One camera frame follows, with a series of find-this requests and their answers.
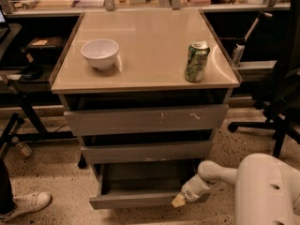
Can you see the dark trouser leg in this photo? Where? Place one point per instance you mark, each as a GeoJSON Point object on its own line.
{"type": "Point", "coordinates": [6, 197]}

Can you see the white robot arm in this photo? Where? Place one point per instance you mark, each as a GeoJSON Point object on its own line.
{"type": "Point", "coordinates": [266, 189]}

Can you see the grey drawer cabinet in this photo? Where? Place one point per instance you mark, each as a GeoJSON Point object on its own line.
{"type": "Point", "coordinates": [149, 70]}

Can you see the black office chair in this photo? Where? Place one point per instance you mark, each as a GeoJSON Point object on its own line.
{"type": "Point", "coordinates": [278, 93]}

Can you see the white sneaker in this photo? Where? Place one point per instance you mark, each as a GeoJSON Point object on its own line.
{"type": "Point", "coordinates": [30, 203]}

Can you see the black bag on shelf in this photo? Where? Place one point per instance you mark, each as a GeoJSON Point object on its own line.
{"type": "Point", "coordinates": [46, 50]}

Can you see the white bowl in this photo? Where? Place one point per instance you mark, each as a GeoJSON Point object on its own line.
{"type": "Point", "coordinates": [100, 53]}

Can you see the grey middle drawer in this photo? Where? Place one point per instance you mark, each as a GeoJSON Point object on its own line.
{"type": "Point", "coordinates": [144, 152]}

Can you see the black desk frame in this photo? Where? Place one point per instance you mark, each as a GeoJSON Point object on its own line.
{"type": "Point", "coordinates": [9, 134]}

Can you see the grey top drawer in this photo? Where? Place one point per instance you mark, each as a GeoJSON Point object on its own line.
{"type": "Point", "coordinates": [143, 120]}

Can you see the grey bottom drawer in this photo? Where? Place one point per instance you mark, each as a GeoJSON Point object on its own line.
{"type": "Point", "coordinates": [140, 184]}

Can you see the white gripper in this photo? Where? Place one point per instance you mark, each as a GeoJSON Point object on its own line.
{"type": "Point", "coordinates": [189, 193]}

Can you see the grey drawer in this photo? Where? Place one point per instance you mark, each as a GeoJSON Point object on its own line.
{"type": "Point", "coordinates": [143, 120]}
{"type": "Point", "coordinates": [140, 184]}
{"type": "Point", "coordinates": [144, 152]}

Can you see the green soda can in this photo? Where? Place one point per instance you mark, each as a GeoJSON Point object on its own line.
{"type": "Point", "coordinates": [197, 57]}

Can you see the laptop computer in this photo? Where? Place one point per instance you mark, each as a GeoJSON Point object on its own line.
{"type": "Point", "coordinates": [4, 28]}

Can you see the plastic bottle on floor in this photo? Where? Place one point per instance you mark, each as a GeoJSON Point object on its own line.
{"type": "Point", "coordinates": [23, 147]}

